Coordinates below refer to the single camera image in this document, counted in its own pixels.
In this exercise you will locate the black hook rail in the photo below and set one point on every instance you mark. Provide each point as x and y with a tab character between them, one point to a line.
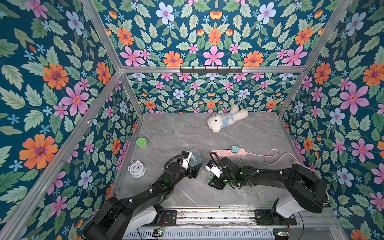
210	70

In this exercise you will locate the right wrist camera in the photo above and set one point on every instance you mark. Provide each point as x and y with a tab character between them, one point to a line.
212	167

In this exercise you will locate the teal charger adapter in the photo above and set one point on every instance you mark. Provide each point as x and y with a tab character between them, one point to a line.
235	149

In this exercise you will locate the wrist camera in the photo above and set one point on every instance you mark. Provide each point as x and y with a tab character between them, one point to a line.
212	167
186	155

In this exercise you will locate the pink power strip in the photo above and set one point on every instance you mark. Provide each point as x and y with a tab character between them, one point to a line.
271	154

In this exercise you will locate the white teddy bear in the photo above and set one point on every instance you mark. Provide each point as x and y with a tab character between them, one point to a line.
222	120

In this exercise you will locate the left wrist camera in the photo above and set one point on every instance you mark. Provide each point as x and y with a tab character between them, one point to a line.
186	155

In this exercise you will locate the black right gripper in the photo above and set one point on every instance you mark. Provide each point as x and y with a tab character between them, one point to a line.
216	179

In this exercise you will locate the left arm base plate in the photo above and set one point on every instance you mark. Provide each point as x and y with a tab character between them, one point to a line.
166	218

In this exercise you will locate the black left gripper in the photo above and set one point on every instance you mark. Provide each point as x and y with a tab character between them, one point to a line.
188	176

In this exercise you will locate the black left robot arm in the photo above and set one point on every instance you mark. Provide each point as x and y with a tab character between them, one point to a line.
119	217

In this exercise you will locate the white alarm clock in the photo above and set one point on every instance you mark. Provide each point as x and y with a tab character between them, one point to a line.
137	169

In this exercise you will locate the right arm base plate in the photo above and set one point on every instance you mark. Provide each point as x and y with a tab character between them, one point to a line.
266	218

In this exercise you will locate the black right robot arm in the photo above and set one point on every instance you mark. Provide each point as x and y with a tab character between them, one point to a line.
307	191

